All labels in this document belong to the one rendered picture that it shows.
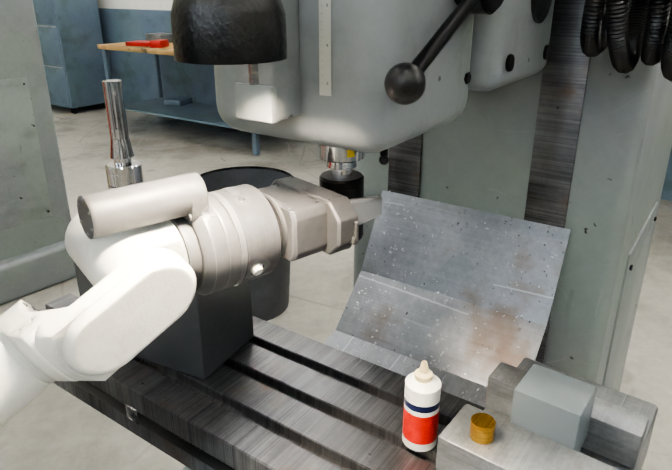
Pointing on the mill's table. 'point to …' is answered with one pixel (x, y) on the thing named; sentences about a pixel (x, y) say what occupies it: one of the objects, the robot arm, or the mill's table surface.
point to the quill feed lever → (476, 4)
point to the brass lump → (482, 428)
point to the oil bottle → (421, 409)
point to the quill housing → (366, 57)
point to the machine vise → (619, 424)
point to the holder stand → (200, 330)
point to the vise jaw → (505, 449)
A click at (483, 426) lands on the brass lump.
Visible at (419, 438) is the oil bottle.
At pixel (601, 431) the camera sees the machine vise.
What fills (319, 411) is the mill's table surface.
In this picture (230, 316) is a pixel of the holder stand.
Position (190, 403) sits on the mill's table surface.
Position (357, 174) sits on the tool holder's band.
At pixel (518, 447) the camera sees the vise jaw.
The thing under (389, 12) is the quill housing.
